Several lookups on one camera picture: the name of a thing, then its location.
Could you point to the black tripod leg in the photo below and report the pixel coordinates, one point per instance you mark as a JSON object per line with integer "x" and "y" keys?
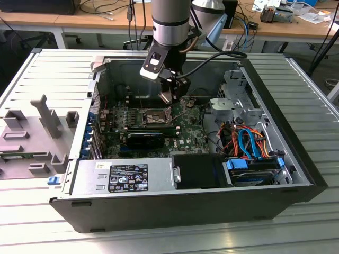
{"x": 321, "y": 55}

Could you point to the RAM stick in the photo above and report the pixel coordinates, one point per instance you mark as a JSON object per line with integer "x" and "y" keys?
{"x": 151, "y": 132}
{"x": 16, "y": 156}

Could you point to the black drive bay box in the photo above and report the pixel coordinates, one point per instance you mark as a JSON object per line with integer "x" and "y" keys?
{"x": 198, "y": 172}

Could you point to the CPU with silver top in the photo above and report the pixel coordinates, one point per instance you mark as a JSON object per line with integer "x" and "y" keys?
{"x": 167, "y": 97}

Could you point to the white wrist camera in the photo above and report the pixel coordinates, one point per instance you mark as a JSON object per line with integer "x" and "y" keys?
{"x": 148, "y": 74}

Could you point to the white labelled adapter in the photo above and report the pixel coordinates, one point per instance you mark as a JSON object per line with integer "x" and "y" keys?
{"x": 228, "y": 46}

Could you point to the black graphics card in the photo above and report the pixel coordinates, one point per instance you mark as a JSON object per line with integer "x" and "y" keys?
{"x": 144, "y": 140}

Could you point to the CPU socket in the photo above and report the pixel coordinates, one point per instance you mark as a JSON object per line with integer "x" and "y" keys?
{"x": 153, "y": 116}

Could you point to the black open PC case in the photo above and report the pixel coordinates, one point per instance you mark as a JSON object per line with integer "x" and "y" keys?
{"x": 172, "y": 211}

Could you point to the clear plastic bag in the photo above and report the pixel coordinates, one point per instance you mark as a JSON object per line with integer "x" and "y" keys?
{"x": 313, "y": 16}

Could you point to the grey parts rack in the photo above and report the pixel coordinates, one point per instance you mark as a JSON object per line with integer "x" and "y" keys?
{"x": 26, "y": 127}

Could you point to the hard disk in blue carrier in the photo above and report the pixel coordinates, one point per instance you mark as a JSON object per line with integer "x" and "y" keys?
{"x": 237, "y": 164}

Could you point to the copper CPU cooler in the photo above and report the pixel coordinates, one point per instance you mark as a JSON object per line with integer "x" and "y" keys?
{"x": 267, "y": 14}

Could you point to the blue plastic latch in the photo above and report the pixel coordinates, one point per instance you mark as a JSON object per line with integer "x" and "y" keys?
{"x": 53, "y": 180}

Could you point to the pale blue teach pendant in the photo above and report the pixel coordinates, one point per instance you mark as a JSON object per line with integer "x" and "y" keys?
{"x": 217, "y": 31}

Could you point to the black upright box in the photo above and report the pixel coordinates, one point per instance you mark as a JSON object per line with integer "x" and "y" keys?
{"x": 230, "y": 13}

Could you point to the black flat device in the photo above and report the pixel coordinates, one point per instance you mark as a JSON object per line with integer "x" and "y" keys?
{"x": 39, "y": 6}

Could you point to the wooden desk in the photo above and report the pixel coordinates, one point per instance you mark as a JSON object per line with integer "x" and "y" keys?
{"x": 31, "y": 18}

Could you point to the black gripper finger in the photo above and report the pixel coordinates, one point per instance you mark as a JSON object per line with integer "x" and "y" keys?
{"x": 182, "y": 86}
{"x": 166, "y": 84}

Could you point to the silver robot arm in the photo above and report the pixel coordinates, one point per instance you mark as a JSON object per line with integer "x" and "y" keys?
{"x": 169, "y": 29}

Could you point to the silver drive cage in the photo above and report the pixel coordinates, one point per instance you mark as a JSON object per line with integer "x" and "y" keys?
{"x": 227, "y": 104}

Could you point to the silver power supply unit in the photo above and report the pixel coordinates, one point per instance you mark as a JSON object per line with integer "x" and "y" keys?
{"x": 87, "y": 177}

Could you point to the green motherboard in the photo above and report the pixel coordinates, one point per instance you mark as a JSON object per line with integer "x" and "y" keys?
{"x": 185, "y": 132}

